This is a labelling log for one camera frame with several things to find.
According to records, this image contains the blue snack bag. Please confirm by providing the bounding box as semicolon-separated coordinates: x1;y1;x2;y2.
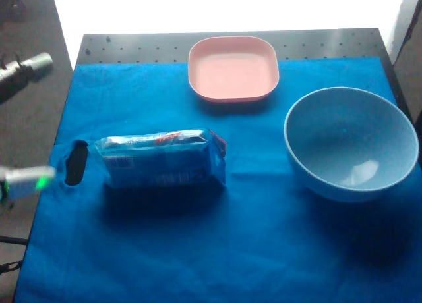
94;127;228;188

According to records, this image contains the black cable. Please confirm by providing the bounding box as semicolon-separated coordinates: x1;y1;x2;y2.
0;260;21;275

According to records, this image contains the blue table cloth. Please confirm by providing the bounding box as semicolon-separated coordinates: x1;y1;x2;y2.
15;57;422;303

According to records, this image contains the light blue bowl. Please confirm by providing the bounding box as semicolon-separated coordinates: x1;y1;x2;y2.
283;86;420;204

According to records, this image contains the pink square plate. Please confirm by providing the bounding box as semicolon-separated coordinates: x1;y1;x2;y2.
187;36;280;103

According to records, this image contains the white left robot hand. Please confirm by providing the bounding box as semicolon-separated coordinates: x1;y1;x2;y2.
0;51;56;205

